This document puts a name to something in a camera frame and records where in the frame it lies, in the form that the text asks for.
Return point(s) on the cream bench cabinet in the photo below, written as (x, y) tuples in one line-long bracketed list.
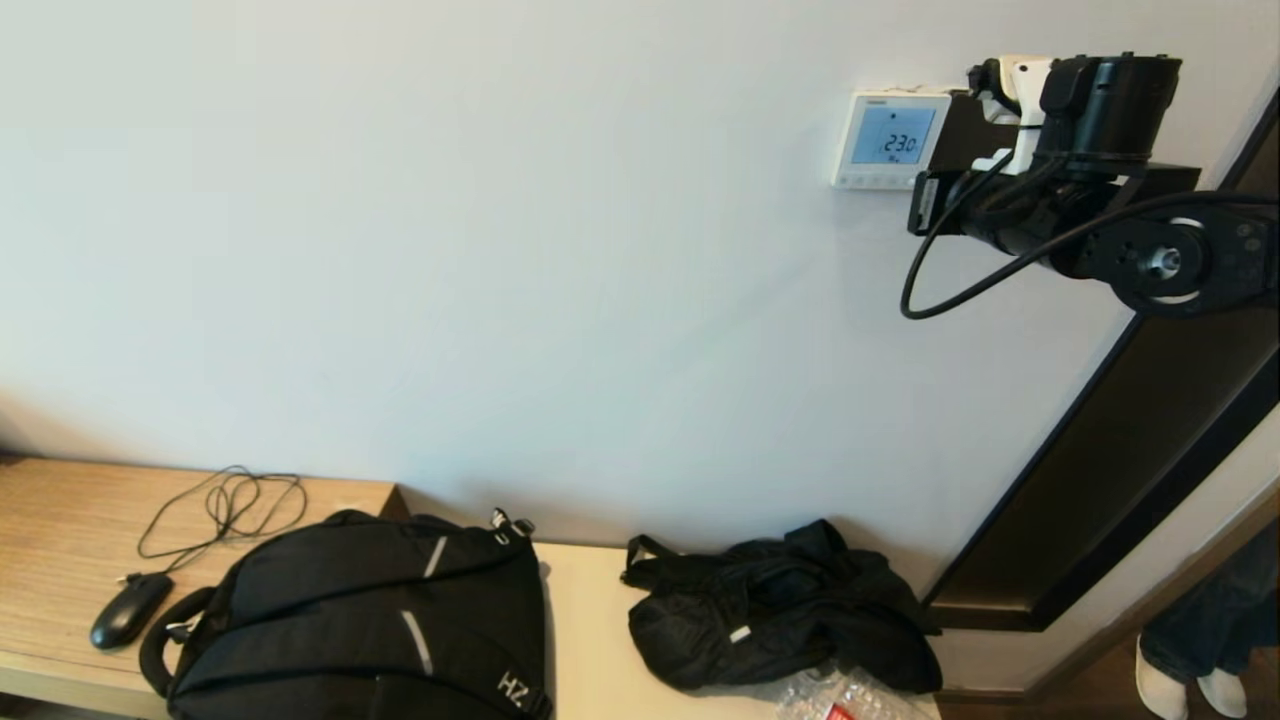
[(590, 640)]

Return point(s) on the dark door frame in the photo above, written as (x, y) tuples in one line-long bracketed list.
[(1130, 450)]

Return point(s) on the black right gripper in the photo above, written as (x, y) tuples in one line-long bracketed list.
[(1110, 105)]

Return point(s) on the blue jeans legs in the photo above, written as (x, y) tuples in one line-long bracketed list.
[(1215, 610)]

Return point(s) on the black computer mouse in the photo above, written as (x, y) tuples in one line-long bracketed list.
[(125, 615)]

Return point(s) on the white shoe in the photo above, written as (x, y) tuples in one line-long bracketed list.
[(1222, 693), (1160, 690)]

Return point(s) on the dark wall switch plate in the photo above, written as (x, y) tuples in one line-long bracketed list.
[(975, 135)]

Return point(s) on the black backpack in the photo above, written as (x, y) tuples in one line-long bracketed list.
[(350, 600)]

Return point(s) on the white wall thermostat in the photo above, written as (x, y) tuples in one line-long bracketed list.
[(885, 135)]

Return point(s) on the black crumpled fabric bag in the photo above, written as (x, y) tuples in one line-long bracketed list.
[(780, 610)]

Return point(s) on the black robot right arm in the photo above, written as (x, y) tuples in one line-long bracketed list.
[(1160, 262)]

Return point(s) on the wooden desk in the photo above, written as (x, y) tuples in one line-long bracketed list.
[(60, 520)]

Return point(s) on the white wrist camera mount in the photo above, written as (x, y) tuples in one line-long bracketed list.
[(1025, 100)]

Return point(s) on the clear plastic bottle red label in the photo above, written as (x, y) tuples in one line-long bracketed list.
[(840, 700)]

